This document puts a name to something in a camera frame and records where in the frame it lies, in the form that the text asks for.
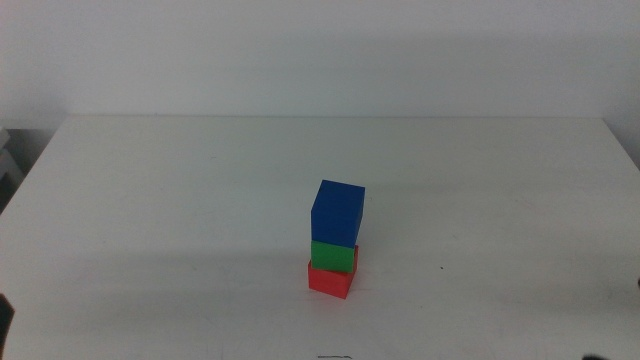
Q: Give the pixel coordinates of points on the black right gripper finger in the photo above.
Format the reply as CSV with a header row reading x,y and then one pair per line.
x,y
595,358

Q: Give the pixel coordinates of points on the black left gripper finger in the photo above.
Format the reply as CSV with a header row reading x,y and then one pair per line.
x,y
5,325

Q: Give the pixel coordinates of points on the red cube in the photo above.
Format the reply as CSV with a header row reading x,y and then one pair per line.
x,y
330,284

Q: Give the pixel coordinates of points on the green cube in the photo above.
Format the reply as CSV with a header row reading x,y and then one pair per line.
x,y
331,257

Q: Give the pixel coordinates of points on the blue cube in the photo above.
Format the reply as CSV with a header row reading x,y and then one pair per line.
x,y
336,215

